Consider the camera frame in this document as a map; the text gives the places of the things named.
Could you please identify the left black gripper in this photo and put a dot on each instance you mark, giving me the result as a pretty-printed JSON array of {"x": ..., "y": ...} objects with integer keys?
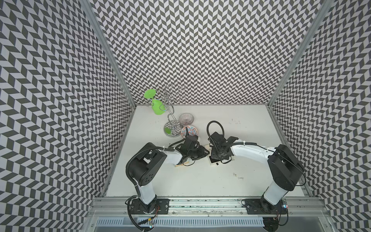
[{"x": 202, "y": 152}]

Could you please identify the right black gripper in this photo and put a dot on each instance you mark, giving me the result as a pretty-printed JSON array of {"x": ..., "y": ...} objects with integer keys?
[{"x": 214, "y": 156}]

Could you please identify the cream jewelry box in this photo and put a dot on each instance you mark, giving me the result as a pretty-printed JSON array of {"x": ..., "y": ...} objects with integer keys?
[{"x": 212, "y": 161}]

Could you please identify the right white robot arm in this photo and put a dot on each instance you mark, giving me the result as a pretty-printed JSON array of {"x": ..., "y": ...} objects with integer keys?
[{"x": 285, "y": 168}]

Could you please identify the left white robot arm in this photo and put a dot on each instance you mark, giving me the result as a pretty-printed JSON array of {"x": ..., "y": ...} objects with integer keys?
[{"x": 145, "y": 164}]

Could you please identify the floral patterned ceramic bowl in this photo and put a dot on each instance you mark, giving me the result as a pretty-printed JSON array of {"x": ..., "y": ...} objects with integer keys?
[{"x": 192, "y": 131}]

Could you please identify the clear ribbed glass bowl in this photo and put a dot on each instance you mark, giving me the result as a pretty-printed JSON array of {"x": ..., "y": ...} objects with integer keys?
[{"x": 186, "y": 119}]

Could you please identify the green leaf lower ornament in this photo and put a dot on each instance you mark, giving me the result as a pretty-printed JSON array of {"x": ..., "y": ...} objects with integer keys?
[{"x": 158, "y": 107}]

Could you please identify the green leaf ornament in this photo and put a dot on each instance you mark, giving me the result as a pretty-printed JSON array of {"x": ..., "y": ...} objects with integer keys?
[
  {"x": 158, "y": 107},
  {"x": 150, "y": 94}
]

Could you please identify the green leaf upper ornament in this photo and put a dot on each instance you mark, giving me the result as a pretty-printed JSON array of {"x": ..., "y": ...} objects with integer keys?
[{"x": 150, "y": 94}]

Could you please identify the silver wire jewelry stand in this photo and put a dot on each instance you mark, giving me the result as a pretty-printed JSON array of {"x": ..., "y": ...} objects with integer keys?
[{"x": 169, "y": 95}]

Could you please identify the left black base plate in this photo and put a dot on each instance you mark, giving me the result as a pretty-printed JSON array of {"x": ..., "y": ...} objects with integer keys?
[{"x": 157, "y": 206}]

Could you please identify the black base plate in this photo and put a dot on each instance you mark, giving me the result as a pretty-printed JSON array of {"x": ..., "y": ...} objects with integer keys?
[
  {"x": 256, "y": 206},
  {"x": 157, "y": 206}
]

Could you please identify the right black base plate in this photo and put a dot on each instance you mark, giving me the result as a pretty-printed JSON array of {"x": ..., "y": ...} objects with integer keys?
[{"x": 256, "y": 206}]

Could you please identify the aluminium front rail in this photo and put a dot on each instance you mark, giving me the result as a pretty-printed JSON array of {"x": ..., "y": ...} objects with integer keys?
[{"x": 207, "y": 207}]

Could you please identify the aluminium corner post right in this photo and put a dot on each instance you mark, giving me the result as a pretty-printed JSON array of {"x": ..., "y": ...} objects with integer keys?
[{"x": 324, "y": 9}]

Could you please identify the aluminium corner post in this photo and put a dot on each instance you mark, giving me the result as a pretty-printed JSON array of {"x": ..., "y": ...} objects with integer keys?
[
  {"x": 90, "y": 15},
  {"x": 324, "y": 9}
]

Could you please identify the aluminium corner post left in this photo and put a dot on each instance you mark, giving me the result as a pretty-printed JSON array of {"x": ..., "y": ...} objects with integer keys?
[{"x": 90, "y": 15}]

